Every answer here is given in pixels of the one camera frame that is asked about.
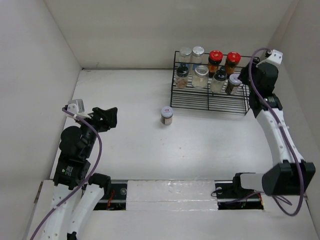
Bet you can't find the white lid dark jar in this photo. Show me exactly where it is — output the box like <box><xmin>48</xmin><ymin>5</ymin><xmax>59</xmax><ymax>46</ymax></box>
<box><xmin>160</xmin><ymin>106</ymin><xmax>173</xmax><ymax>126</ymax></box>

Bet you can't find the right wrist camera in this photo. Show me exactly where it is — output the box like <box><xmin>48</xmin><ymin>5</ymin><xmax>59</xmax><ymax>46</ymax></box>
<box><xmin>256</xmin><ymin>49</ymin><xmax>283</xmax><ymax>68</ymax></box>

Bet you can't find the red lid sauce jar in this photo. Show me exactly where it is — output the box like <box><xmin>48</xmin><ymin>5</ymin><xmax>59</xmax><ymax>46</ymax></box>
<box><xmin>224</xmin><ymin>51</ymin><xmax>241</xmax><ymax>76</ymax></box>
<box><xmin>207</xmin><ymin>50</ymin><xmax>224</xmax><ymax>78</ymax></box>

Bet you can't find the black wire rack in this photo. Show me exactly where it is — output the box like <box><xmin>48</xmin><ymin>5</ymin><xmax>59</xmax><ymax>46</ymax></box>
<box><xmin>170</xmin><ymin>50</ymin><xmax>250</xmax><ymax>115</ymax></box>

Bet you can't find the metal mounting rail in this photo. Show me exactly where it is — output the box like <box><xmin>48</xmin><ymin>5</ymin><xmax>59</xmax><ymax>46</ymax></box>
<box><xmin>94</xmin><ymin>180</ymin><xmax>264</xmax><ymax>211</ymax></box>

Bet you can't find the black cap beige bottle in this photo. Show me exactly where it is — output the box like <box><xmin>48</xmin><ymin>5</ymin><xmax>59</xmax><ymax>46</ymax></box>
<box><xmin>175</xmin><ymin>63</ymin><xmax>189</xmax><ymax>89</ymax></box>

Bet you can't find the black cap white bottle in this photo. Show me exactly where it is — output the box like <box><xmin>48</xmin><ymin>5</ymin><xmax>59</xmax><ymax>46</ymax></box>
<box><xmin>210</xmin><ymin>66</ymin><xmax>227</xmax><ymax>94</ymax></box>

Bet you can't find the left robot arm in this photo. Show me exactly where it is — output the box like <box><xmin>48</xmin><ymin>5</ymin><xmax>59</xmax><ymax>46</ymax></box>
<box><xmin>30</xmin><ymin>103</ymin><xmax>118</xmax><ymax>240</ymax></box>

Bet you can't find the glass jar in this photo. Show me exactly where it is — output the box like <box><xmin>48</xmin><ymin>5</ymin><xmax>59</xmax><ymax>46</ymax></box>
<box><xmin>191</xmin><ymin>65</ymin><xmax>209</xmax><ymax>89</ymax></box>

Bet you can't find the silver lid spice shaker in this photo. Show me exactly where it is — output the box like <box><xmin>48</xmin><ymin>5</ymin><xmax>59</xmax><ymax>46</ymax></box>
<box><xmin>178</xmin><ymin>46</ymin><xmax>192</xmax><ymax>67</ymax></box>

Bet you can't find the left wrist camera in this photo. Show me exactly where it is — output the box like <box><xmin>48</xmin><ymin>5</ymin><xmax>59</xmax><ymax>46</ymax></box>
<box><xmin>62</xmin><ymin>99</ymin><xmax>91</xmax><ymax>119</ymax></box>

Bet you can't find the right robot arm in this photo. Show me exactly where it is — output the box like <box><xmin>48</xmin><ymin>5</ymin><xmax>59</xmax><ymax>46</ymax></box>
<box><xmin>231</xmin><ymin>59</ymin><xmax>316</xmax><ymax>197</ymax></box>

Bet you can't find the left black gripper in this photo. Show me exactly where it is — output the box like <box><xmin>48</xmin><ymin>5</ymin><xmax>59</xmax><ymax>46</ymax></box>
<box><xmin>76</xmin><ymin>106</ymin><xmax>117</xmax><ymax>157</ymax></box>

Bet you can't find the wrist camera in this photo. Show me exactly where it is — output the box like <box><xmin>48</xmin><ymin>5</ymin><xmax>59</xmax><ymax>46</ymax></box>
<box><xmin>256</xmin><ymin>49</ymin><xmax>283</xmax><ymax>68</ymax></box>
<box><xmin>62</xmin><ymin>99</ymin><xmax>91</xmax><ymax>119</ymax></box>

